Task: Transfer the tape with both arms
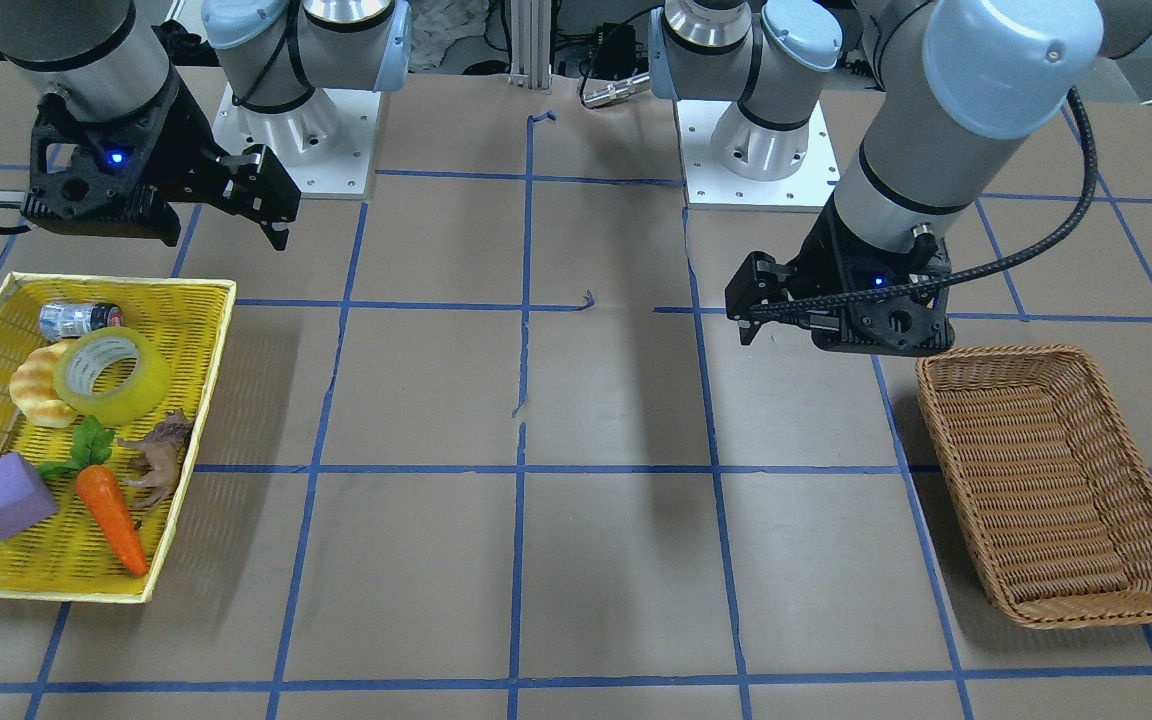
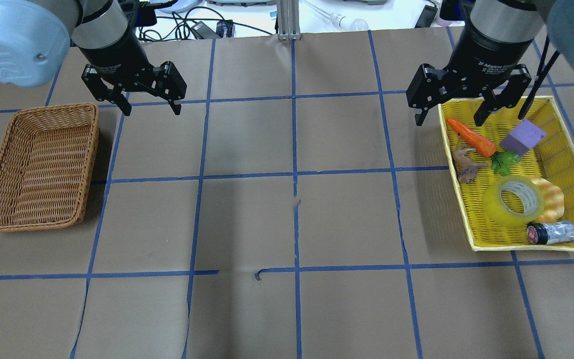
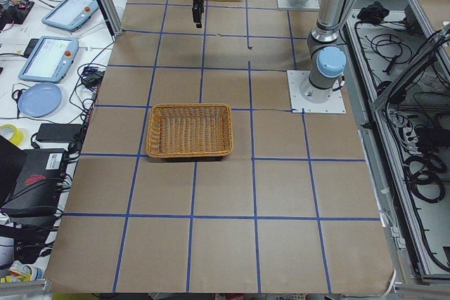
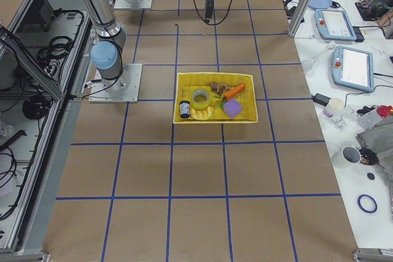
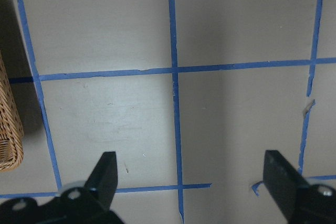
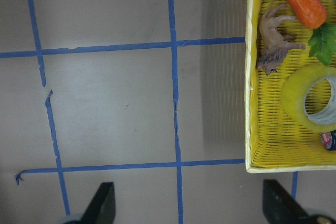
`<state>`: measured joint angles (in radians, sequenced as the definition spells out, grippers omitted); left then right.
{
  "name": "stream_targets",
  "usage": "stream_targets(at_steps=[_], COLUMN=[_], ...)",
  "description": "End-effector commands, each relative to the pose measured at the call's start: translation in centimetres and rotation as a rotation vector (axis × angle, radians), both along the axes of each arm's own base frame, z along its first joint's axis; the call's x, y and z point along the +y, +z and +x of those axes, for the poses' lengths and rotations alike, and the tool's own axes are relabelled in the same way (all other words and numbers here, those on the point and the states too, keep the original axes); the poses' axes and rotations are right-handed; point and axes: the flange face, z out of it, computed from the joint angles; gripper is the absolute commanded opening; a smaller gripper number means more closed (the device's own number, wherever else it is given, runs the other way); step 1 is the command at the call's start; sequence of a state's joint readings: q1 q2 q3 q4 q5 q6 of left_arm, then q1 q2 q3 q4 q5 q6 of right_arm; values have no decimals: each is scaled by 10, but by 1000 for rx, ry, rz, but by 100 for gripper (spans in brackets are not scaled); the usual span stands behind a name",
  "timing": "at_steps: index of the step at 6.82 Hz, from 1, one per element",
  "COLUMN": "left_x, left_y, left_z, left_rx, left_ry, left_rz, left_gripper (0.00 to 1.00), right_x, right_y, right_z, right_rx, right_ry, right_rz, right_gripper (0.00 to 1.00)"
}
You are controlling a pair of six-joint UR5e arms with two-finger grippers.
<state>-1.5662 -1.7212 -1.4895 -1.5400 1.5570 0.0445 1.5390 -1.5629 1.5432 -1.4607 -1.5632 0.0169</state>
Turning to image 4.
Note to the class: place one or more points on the blue plastic plate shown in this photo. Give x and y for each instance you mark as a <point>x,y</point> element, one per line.
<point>319,4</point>

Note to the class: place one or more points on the yellow tape roll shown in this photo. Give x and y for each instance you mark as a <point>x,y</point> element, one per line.
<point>200,99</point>

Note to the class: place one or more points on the lower teach pendant tablet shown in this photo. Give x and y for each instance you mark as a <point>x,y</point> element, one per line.
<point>353,68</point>

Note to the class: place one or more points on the brown lion figurine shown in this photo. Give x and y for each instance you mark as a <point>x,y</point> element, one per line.
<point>219,88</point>

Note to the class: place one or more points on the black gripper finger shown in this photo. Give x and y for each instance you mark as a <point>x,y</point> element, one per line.
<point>207,10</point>
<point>211,8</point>

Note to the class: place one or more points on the toy carrot with leaves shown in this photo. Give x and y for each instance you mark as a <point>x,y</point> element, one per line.
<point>230,94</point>

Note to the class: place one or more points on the yellow plastic basket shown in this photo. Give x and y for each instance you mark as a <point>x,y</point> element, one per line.
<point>188,82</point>

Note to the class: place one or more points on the purple foam cube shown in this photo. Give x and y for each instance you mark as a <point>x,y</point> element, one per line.
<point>232,108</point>

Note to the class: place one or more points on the white mug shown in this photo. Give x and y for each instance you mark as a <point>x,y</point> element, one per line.
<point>346,157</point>

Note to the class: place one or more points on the teach pendant tablet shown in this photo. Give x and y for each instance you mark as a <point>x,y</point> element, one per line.
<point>353,68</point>
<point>334,25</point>

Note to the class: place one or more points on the black round lid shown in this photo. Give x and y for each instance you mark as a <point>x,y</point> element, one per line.
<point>371,176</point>

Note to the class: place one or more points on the black power adapter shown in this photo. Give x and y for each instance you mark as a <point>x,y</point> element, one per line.
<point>320,99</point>

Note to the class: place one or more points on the upper teach pendant tablet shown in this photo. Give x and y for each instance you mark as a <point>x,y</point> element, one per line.
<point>334,25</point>

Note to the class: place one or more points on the grey cloth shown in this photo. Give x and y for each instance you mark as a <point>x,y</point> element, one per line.
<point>376,150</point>

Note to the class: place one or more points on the white and purple jar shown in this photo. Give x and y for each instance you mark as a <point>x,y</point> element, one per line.
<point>333,106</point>

